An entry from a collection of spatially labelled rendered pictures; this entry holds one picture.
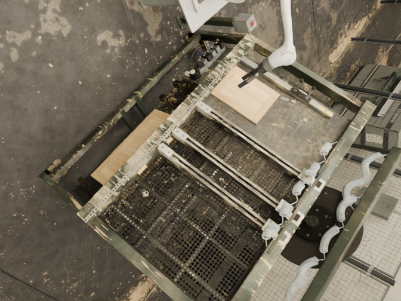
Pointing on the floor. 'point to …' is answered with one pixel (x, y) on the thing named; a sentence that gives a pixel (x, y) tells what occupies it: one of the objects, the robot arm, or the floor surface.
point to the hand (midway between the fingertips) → (241, 82)
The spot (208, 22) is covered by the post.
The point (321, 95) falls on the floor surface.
